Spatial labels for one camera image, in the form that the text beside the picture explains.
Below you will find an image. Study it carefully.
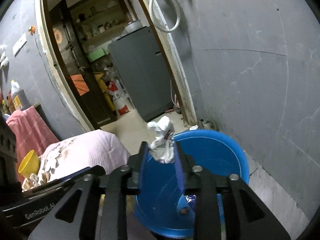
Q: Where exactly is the white paper trash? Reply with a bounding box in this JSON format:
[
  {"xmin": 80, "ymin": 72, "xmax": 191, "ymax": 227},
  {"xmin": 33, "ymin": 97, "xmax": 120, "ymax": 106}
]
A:
[{"xmin": 147, "ymin": 116, "xmax": 175, "ymax": 164}]

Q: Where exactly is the pink floral tablecloth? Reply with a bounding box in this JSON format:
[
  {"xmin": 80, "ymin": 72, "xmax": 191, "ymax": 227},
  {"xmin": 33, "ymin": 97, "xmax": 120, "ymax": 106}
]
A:
[{"xmin": 22, "ymin": 129, "xmax": 130, "ymax": 191}]

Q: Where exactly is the yellow plastic bowl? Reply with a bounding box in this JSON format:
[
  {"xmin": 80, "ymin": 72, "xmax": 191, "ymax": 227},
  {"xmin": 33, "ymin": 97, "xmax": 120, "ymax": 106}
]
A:
[{"xmin": 18, "ymin": 150, "xmax": 40, "ymax": 178}]

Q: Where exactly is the blue plastic basin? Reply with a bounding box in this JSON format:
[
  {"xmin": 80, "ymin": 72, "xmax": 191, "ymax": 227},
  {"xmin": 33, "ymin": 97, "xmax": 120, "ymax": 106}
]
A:
[{"xmin": 134, "ymin": 129, "xmax": 249, "ymax": 238}]

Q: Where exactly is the red white sack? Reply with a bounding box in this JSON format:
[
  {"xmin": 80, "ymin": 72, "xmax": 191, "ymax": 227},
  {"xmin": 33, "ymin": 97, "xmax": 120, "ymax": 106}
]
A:
[{"xmin": 107, "ymin": 79, "xmax": 134, "ymax": 116}]

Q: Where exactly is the red plaid towel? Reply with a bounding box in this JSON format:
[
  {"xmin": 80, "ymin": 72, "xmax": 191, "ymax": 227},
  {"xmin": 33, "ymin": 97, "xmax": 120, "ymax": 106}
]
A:
[{"xmin": 6, "ymin": 106, "xmax": 59, "ymax": 183}]

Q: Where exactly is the large cooking oil jug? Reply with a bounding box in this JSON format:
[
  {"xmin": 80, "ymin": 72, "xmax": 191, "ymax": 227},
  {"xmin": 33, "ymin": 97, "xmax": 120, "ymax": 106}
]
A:
[{"xmin": 11, "ymin": 80, "xmax": 31, "ymax": 111}]

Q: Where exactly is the dark grey refrigerator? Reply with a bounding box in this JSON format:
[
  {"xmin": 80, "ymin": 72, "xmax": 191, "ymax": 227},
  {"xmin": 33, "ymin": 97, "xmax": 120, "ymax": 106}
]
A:
[{"xmin": 108, "ymin": 27, "xmax": 173, "ymax": 122}]

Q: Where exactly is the metal pot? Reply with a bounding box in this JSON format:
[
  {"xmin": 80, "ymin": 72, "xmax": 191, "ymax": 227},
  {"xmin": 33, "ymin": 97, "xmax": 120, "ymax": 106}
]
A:
[{"xmin": 124, "ymin": 20, "xmax": 143, "ymax": 34}]

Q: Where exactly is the wooden door frame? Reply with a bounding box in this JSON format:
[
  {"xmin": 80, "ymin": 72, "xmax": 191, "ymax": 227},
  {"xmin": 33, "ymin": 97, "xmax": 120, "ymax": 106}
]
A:
[{"xmin": 34, "ymin": 0, "xmax": 198, "ymax": 132}]

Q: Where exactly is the orange wall hook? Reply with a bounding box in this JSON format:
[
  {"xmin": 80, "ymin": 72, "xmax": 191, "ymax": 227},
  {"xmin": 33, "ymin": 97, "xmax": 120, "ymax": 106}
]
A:
[{"xmin": 28, "ymin": 25, "xmax": 36, "ymax": 35}]

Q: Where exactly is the white hose loop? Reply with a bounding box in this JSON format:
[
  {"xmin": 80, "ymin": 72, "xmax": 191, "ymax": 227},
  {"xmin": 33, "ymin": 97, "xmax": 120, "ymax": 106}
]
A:
[{"xmin": 149, "ymin": 0, "xmax": 181, "ymax": 34}]

